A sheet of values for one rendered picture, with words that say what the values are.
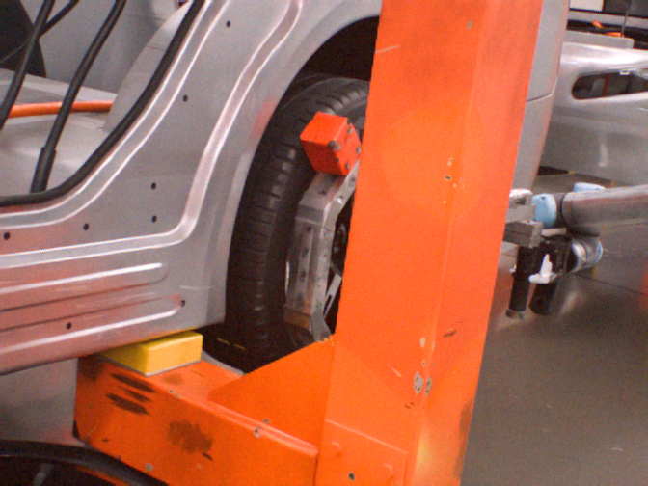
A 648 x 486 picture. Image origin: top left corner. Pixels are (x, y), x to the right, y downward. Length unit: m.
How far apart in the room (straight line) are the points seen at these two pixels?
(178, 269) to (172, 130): 0.23
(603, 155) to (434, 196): 3.13
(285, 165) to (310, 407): 0.52
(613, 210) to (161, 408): 1.00
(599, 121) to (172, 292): 2.94
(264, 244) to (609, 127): 2.73
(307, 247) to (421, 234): 0.57
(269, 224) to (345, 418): 0.51
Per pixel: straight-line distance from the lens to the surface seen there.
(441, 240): 1.36
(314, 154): 1.88
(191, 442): 1.70
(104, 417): 1.84
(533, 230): 2.12
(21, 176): 1.84
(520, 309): 2.16
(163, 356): 1.78
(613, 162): 4.48
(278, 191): 1.88
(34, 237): 1.55
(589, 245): 2.39
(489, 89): 1.36
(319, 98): 2.00
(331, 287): 2.13
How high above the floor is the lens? 1.31
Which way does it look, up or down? 13 degrees down
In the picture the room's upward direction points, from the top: 8 degrees clockwise
